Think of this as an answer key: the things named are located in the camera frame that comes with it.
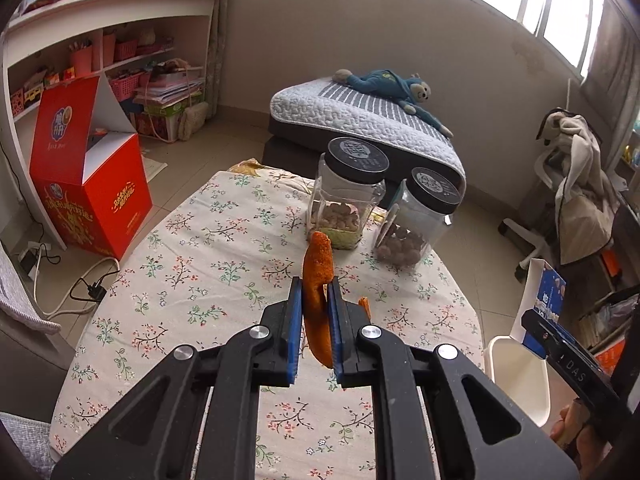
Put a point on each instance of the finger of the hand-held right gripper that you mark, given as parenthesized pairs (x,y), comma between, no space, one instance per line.
(535,330)

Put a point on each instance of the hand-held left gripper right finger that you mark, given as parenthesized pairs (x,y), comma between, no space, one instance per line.
(335,332)

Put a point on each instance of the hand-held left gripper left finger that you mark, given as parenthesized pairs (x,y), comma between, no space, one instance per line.
(295,332)

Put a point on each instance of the small blue box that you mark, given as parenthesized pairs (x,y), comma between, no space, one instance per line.
(547,292)

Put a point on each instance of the white plastic stool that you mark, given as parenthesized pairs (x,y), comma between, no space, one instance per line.
(517,380)

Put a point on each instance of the long orange peel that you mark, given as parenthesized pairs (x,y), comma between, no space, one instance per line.
(317,270)

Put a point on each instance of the person's right hand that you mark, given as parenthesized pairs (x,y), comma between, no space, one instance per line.
(575,430)

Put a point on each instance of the white office chair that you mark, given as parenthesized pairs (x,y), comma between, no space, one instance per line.
(530,240)

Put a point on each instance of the floral tablecloth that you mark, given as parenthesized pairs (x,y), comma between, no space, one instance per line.
(200,270)

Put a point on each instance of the plastic jar with green label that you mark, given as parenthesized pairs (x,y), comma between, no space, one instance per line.
(345,195)

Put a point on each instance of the beige jacket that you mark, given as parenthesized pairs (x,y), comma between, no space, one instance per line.
(585,200)

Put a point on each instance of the plastic jar of brown nuts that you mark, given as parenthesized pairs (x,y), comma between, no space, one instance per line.
(420,220)

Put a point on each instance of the blue plush monkey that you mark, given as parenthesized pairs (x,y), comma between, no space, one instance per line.
(385,85)

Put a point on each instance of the red gift box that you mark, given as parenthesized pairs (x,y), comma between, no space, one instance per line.
(85,190)

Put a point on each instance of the grey woven chair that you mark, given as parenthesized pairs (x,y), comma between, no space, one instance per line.
(25,320)

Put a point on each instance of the white power strip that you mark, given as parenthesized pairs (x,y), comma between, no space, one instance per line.
(35,257)

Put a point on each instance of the beige curtain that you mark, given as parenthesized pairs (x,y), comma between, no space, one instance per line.
(615,45)

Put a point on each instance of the pink basket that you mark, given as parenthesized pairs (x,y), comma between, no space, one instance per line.
(125,51)

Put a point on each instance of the pink pen holder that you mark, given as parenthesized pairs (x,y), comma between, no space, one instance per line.
(81,62)

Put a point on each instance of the white bookshelf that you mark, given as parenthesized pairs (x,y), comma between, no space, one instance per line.
(60,25)

